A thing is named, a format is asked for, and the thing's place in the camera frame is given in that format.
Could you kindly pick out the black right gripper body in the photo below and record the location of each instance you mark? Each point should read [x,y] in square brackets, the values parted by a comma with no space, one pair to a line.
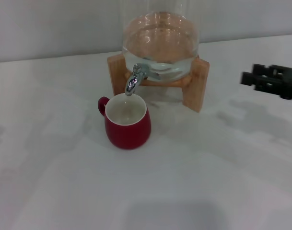
[288,83]

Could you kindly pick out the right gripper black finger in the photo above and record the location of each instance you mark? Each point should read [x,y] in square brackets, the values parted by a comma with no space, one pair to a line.
[250,80]
[262,69]

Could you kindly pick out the chrome faucet tap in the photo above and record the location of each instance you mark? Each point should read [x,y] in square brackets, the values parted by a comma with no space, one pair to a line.
[132,82]

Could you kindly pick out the red ceramic cup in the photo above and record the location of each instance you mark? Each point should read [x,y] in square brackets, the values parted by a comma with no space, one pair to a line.
[129,136]

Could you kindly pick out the wooden dispenser stand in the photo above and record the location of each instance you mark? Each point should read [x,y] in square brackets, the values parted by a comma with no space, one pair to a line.
[196,86]

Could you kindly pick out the glass water dispenser jar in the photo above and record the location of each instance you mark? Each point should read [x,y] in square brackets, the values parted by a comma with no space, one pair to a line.
[160,36]

